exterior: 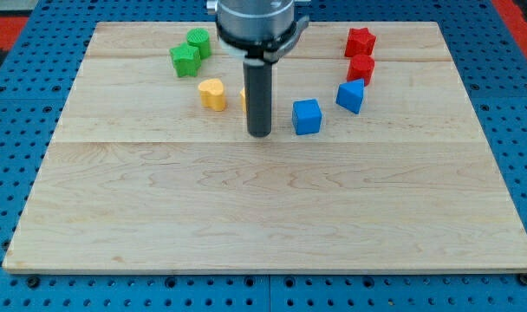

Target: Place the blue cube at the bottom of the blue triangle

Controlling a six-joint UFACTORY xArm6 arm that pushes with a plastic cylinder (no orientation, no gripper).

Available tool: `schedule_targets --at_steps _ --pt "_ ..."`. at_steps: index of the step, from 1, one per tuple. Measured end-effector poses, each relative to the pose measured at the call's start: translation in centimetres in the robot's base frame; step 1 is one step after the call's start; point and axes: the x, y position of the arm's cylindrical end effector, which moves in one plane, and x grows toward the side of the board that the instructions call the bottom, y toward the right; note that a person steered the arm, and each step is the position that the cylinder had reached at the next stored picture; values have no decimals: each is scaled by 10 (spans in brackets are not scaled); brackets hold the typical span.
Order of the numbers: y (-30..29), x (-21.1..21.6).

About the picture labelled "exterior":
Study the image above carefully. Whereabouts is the blue cube block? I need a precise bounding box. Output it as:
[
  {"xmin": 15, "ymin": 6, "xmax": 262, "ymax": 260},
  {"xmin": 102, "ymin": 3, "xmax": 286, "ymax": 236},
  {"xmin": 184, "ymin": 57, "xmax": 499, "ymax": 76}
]
[{"xmin": 291, "ymin": 99, "xmax": 322, "ymax": 135}]

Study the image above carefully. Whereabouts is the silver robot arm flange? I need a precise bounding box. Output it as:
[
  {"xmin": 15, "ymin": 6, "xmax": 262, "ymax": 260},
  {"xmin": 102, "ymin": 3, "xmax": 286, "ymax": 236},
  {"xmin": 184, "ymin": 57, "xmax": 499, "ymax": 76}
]
[{"xmin": 206, "ymin": 0, "xmax": 309, "ymax": 66}]

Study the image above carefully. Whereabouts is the blue triangle block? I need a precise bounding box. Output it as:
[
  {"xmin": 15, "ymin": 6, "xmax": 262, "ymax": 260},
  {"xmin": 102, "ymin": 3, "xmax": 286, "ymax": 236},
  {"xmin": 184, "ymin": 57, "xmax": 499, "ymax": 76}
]
[{"xmin": 335, "ymin": 79, "xmax": 365, "ymax": 114}]

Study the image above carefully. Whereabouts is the yellow block behind rod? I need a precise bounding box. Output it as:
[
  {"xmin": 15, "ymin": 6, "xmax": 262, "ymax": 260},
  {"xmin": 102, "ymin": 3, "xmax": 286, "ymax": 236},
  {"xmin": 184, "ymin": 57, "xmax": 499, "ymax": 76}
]
[{"xmin": 239, "ymin": 88, "xmax": 247, "ymax": 113}]

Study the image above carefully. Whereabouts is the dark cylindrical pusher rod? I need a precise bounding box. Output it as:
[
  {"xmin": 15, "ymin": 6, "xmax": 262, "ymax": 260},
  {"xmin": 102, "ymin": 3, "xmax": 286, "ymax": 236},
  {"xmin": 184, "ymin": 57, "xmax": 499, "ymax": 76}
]
[{"xmin": 243, "ymin": 60, "xmax": 272, "ymax": 138}]

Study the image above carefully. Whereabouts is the yellow heart block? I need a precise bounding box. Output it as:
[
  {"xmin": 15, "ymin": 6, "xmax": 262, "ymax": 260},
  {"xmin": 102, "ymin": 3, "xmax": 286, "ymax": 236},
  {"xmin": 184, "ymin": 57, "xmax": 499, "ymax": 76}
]
[{"xmin": 198, "ymin": 78, "xmax": 226, "ymax": 112}]

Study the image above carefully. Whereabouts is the light wooden board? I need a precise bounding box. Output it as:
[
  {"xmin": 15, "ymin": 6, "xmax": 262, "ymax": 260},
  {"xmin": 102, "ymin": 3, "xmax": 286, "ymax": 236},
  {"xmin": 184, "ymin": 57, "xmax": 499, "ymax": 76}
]
[{"xmin": 3, "ymin": 22, "xmax": 527, "ymax": 275}]

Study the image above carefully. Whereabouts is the green star block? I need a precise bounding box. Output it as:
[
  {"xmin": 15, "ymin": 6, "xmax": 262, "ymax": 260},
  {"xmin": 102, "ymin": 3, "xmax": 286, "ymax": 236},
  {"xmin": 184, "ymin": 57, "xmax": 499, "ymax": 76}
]
[{"xmin": 169, "ymin": 42, "xmax": 201, "ymax": 77}]

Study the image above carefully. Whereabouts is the red cylinder block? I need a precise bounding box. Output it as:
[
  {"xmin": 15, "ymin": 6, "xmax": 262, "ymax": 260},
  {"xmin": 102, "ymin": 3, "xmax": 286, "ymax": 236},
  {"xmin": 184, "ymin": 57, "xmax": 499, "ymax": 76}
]
[{"xmin": 346, "ymin": 55, "xmax": 375, "ymax": 87}]

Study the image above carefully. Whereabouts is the green cylinder block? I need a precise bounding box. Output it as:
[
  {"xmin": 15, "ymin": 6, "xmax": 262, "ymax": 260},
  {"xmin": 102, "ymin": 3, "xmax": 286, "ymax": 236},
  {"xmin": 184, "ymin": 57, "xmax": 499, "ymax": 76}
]
[{"xmin": 186, "ymin": 28, "xmax": 211, "ymax": 60}]

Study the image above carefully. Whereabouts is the red star block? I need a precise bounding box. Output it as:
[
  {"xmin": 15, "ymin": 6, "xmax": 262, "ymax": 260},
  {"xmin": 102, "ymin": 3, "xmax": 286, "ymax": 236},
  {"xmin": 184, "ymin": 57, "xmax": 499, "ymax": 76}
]
[{"xmin": 344, "ymin": 28, "xmax": 376, "ymax": 57}]

